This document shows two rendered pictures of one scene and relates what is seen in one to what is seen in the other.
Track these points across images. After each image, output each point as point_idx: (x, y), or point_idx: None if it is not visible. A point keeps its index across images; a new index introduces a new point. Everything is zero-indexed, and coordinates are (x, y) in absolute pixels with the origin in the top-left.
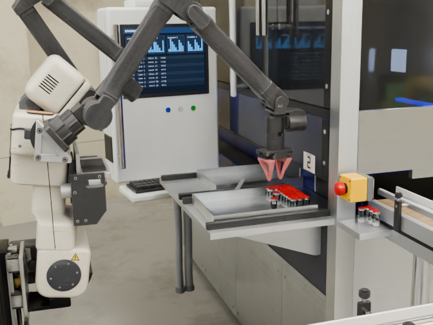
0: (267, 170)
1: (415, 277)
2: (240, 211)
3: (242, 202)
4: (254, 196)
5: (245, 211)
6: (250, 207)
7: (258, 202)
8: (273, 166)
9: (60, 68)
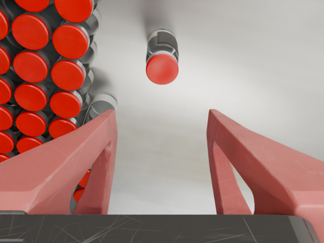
0: (223, 191)
1: None
2: (260, 114)
3: (189, 175)
4: (122, 199)
5: (246, 104)
6: (207, 125)
7: (146, 153)
8: (260, 154)
9: None
